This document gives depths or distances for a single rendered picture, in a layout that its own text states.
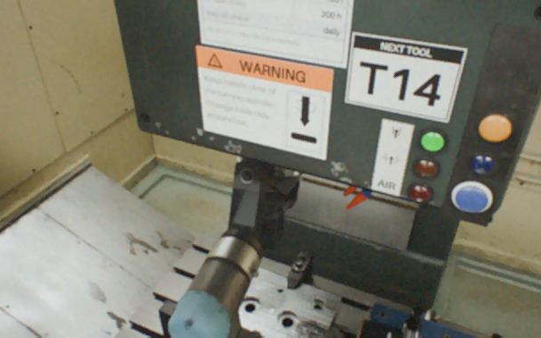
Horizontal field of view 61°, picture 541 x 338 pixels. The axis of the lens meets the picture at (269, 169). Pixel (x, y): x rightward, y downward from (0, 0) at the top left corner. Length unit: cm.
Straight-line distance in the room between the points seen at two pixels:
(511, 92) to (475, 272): 151
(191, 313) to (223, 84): 28
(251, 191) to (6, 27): 110
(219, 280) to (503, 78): 41
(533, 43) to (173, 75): 36
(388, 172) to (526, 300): 145
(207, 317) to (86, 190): 132
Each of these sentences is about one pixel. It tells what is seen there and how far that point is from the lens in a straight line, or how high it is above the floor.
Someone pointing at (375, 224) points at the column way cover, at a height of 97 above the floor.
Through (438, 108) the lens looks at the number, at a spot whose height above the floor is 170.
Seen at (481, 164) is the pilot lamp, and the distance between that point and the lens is 46.
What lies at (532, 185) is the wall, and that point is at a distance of 172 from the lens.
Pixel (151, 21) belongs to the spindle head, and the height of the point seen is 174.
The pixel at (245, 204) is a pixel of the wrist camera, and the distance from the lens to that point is 69.
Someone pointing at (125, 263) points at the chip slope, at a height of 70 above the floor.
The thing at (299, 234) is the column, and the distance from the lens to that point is 156.
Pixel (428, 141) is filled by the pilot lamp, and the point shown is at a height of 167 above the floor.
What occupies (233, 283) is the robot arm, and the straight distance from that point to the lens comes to 63.
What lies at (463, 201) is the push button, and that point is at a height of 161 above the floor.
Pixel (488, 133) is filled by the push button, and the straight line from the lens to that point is 45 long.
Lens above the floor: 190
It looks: 36 degrees down
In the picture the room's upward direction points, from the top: straight up
